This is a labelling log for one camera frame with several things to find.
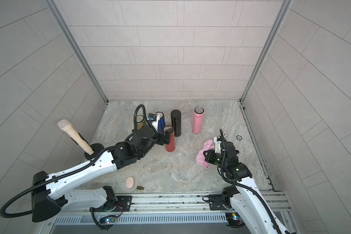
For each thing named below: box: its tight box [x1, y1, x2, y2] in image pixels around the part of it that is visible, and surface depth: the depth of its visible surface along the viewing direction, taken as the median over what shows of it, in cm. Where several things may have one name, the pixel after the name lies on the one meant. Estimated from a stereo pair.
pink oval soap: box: [125, 176, 134, 189], surface depth 77 cm
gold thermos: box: [136, 114, 147, 130], surface depth 82 cm
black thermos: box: [170, 109, 182, 137], surface depth 86 cm
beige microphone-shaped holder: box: [57, 119, 95, 156], surface depth 71 cm
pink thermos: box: [192, 106, 205, 135], surface depth 86 cm
